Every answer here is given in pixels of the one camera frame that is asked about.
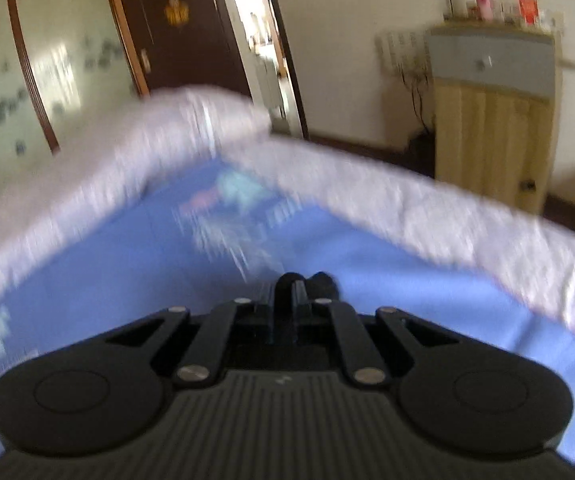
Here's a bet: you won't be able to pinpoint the black pants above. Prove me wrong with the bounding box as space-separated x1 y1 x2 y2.
307 271 342 303

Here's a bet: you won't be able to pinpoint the golden door ornament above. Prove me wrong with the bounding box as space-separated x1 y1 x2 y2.
164 0 191 29

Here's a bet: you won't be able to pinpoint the white wall rack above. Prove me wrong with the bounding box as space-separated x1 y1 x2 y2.
374 30 434 80

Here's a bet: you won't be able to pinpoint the bed with blue sheet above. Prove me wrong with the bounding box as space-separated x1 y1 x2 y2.
0 85 575 351

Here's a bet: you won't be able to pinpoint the wooden cabinet with grey drawer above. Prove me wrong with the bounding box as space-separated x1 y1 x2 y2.
427 22 564 216

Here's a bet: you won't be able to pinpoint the wooden wardrobe with glass doors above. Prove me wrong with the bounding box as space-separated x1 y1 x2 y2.
0 0 150 216

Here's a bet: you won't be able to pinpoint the dark brown door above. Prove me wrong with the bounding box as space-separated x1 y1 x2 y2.
112 0 253 98

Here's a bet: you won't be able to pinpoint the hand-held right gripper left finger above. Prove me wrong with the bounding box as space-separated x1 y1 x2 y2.
106 272 295 391

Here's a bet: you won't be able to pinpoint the blue printed bedsheet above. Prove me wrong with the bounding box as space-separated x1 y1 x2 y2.
0 157 575 471

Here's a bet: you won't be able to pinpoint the red box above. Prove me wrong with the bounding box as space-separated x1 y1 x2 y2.
517 0 541 27

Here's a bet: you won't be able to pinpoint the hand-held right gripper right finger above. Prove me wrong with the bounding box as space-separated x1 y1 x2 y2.
292 274 461 391

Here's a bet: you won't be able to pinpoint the black floor object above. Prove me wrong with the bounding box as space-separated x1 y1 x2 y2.
404 130 438 179

